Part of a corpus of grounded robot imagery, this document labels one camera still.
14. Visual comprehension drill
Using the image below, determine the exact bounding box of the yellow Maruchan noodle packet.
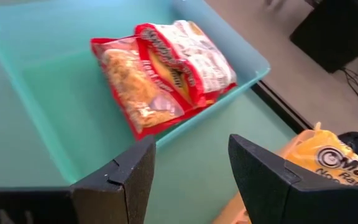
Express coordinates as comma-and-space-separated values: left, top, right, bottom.
286, 121, 358, 187

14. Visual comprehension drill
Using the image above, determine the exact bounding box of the black caster wheel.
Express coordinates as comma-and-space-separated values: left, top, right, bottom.
337, 131, 358, 159

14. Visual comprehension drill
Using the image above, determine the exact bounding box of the teal plastic bin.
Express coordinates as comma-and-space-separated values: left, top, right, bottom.
0, 0, 272, 184

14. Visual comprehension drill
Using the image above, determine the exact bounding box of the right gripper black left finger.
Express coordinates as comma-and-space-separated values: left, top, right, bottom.
0, 136, 157, 224

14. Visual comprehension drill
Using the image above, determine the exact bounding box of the black box on floor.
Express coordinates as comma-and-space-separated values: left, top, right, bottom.
290, 0, 358, 74

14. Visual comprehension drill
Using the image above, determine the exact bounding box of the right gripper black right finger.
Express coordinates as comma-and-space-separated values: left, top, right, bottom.
227, 133, 358, 224

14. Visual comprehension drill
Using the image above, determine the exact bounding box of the red Maruchan noodle packet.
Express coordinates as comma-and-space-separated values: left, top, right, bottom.
90, 35, 219, 141
134, 20, 238, 108

